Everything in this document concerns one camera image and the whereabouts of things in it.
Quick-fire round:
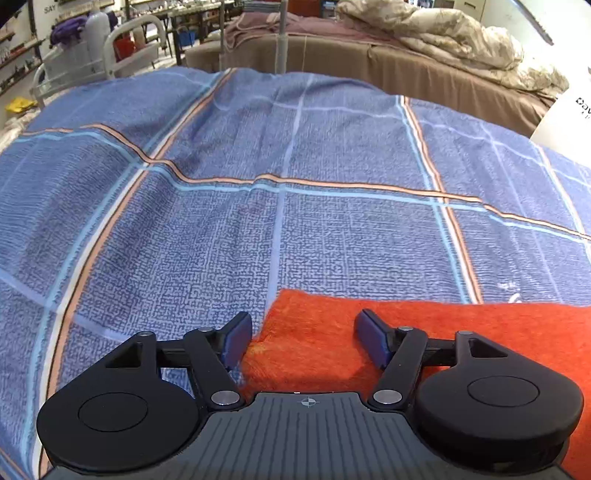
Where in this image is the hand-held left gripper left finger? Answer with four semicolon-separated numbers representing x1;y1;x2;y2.
105;311;254;411

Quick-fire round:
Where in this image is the blue plaid bed sheet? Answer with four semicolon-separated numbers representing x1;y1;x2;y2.
0;66;591;480

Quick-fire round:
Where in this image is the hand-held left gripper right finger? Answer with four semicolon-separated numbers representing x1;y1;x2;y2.
353;309;509;411

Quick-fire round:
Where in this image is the white tall bottle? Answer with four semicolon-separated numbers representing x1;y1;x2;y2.
84;11;112;75

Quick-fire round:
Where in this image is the orange fuzzy sweater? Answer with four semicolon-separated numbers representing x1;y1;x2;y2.
239;288;591;480

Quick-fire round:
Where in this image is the long display table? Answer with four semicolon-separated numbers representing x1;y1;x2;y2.
127;0;243;44

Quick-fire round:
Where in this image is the grey metal pole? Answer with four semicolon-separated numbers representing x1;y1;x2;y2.
274;0;290;75

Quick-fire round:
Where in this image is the red bucket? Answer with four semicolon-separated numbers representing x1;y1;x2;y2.
115;37;138;62

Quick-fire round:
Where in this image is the mauve blanket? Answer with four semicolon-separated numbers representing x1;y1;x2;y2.
223;11;384;49

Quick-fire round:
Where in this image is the purple cloth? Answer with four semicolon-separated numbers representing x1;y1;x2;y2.
50;15;89;46

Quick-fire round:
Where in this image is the crumpled beige blanket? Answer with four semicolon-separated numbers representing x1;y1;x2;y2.
337;0;572;95

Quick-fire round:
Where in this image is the yellow cloth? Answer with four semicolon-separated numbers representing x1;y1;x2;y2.
4;97;38;114

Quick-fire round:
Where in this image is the brown covered bed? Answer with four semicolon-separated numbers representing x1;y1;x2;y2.
184;32;557;138

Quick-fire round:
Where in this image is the white printed board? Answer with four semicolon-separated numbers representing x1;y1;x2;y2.
529;65;591;155

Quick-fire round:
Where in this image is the wall shelf with small goods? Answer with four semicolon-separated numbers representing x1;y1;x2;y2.
0;28;47;95

